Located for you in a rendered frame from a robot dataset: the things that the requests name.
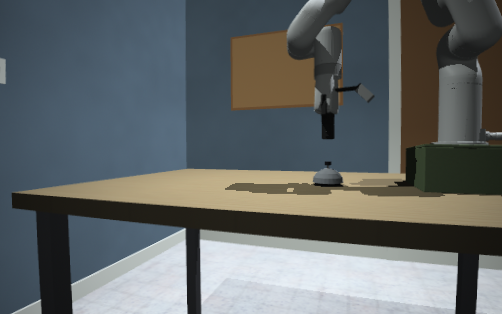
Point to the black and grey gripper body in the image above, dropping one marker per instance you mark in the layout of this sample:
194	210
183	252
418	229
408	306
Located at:
326	84

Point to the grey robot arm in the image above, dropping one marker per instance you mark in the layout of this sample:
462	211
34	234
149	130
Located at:
478	27

